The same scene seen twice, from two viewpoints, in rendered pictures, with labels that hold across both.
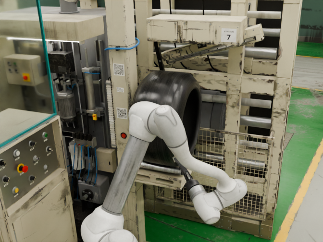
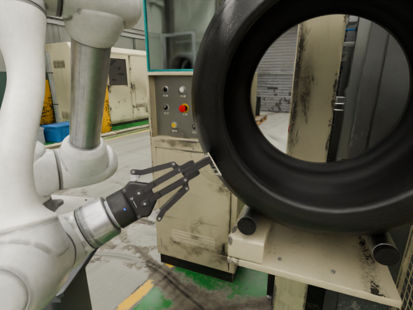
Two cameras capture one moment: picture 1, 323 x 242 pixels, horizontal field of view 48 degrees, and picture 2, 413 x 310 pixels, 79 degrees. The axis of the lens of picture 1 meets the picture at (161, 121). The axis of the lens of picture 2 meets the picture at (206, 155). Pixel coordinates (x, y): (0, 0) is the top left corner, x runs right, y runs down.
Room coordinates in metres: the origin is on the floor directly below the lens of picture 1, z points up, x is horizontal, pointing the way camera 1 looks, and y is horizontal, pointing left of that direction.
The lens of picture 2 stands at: (1.84, -0.64, 1.23)
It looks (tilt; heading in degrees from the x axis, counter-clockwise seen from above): 17 degrees down; 89
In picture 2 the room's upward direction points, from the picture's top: straight up
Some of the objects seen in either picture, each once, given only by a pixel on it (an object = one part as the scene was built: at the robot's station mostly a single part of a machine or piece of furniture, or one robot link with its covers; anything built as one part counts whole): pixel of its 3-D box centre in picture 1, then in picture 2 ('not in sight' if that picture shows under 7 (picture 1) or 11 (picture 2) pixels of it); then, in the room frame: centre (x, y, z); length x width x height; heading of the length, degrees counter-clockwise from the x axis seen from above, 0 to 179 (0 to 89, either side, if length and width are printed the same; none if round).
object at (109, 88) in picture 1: (113, 114); not in sight; (2.22, 0.32, 1.19); 0.05 x 0.04 x 0.48; 158
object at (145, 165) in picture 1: (157, 167); (259, 196); (2.01, 0.03, 0.90); 0.35 x 0.05 x 0.05; 68
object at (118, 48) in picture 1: (122, 44); not in sight; (2.22, 0.23, 1.65); 0.19 x 0.19 x 0.06; 68
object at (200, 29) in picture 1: (196, 29); not in sight; (2.37, -0.24, 1.71); 0.61 x 0.25 x 0.15; 68
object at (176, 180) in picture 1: (156, 175); (258, 214); (2.01, 0.04, 0.84); 0.36 x 0.09 x 0.06; 68
